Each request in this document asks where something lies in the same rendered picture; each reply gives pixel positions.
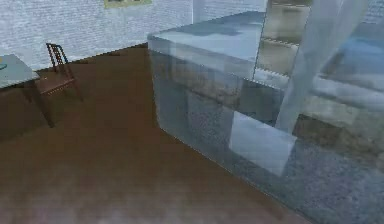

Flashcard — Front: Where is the translucent blue glass partition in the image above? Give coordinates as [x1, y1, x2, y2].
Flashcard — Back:
[146, 0, 384, 224]

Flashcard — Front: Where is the dark wooden slatted chair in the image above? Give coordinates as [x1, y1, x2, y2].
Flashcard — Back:
[37, 42, 84, 103]

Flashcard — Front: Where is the grey table with dark legs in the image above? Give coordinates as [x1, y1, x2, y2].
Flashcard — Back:
[0, 53, 56, 129]

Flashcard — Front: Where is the green framed wall picture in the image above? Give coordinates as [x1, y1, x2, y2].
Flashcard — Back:
[103, 0, 153, 9]

